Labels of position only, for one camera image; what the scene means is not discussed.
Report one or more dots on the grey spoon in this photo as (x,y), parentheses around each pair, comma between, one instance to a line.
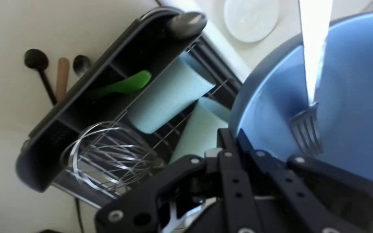
(187,25)

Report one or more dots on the white ceramic sink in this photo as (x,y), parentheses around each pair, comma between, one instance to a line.
(208,14)

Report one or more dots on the dark grey dish rack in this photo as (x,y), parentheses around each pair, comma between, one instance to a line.
(48,156)

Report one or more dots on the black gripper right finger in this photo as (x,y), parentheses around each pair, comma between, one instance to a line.
(290,195)

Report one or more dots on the blue bowl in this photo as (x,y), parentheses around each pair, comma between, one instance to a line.
(359,108)

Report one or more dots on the light teal plastic cup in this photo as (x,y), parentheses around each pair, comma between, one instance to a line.
(169,95)
(200,130)

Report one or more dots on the white round lid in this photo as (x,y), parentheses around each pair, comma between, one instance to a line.
(252,20)

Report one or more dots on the green plastic utensil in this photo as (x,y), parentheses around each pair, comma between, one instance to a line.
(130,83)

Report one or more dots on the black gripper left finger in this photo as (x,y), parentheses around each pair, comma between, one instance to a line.
(226,182)

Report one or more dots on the black short spoon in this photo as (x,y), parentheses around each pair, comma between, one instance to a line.
(82,64)

